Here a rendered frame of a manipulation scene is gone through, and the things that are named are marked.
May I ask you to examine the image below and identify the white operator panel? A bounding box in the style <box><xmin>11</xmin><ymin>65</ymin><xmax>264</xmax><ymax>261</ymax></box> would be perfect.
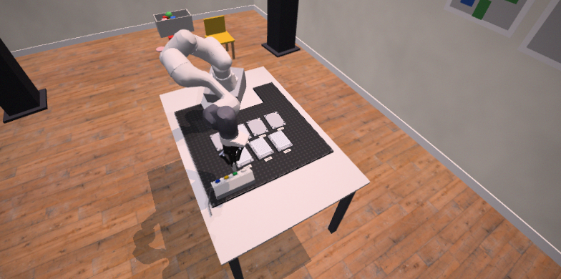
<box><xmin>208</xmin><ymin>167</ymin><xmax>255</xmax><ymax>215</ymax></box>

